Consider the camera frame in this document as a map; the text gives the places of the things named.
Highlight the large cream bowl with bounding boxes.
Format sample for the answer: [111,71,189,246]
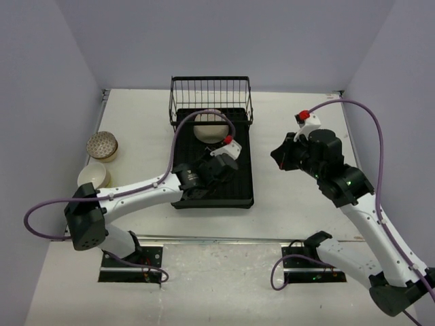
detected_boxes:
[193,113,230,144]

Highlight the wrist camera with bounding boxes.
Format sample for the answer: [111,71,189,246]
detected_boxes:
[294,110,321,142]
[210,135,242,160]

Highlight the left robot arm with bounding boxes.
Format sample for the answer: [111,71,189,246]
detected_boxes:
[64,153,238,267]

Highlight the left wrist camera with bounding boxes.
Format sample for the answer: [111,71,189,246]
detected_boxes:
[210,135,242,160]

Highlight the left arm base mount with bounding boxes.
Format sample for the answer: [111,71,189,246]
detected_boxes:
[98,245,168,285]

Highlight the blue patterned bowl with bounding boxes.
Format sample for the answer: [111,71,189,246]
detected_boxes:
[86,131,118,160]

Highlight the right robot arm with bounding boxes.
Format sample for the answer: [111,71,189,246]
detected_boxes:
[271,129,434,316]

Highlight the beige bowl with leaf print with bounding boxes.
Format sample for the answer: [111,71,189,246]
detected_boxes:
[77,162,111,189]

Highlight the black dish rack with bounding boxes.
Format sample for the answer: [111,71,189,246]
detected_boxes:
[169,76,254,209]

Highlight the yellow-green bowl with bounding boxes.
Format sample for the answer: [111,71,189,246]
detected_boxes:
[100,182,111,189]

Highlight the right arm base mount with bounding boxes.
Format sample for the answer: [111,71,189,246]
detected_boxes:
[281,240,347,284]

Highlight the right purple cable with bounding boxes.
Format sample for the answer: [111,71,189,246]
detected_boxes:
[270,99,435,326]

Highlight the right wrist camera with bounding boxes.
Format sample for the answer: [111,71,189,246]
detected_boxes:
[294,110,321,142]

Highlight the beige floral bowl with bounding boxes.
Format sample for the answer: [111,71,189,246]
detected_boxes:
[101,149,118,163]

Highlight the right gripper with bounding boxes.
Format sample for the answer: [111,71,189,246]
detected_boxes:
[271,132,324,180]

